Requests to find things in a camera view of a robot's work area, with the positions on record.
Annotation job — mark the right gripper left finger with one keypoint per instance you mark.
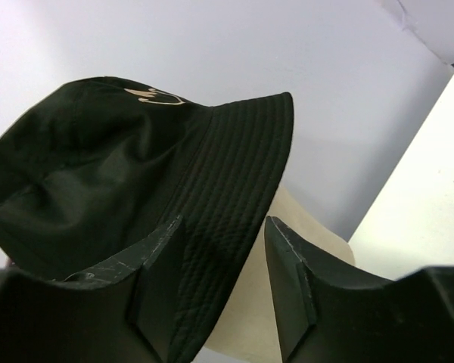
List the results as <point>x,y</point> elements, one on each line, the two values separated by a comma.
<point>120,310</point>

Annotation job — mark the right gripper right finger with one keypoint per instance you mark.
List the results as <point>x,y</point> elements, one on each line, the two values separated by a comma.
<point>327,310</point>

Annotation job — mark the black bucket hat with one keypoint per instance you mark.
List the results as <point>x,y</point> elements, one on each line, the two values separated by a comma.
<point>101,163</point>

